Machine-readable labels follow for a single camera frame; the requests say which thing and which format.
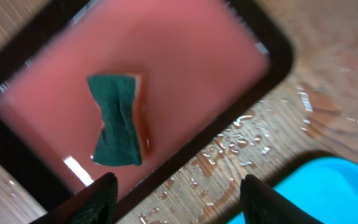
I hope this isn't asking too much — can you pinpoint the blue plastic tray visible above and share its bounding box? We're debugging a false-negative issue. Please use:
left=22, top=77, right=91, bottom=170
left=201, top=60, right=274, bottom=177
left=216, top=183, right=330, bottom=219
left=230, top=157, right=358, bottom=224

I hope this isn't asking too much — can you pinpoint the dark tray with red liquid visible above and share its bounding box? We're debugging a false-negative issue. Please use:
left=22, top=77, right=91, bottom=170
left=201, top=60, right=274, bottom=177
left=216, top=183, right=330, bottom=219
left=0, top=1, right=293, bottom=218

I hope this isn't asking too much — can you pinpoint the green scrub sponge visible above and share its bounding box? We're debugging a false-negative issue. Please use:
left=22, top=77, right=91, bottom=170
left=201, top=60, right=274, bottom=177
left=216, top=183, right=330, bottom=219
left=87, top=74, right=142, bottom=167

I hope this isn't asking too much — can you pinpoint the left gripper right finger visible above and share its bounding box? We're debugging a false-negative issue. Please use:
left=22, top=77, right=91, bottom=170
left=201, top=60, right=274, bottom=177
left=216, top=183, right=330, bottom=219
left=240, top=174, right=320, bottom=224

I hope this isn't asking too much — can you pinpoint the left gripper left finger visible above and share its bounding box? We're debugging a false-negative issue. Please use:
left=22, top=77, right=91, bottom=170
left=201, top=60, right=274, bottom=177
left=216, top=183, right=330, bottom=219
left=30, top=172, right=118, bottom=224

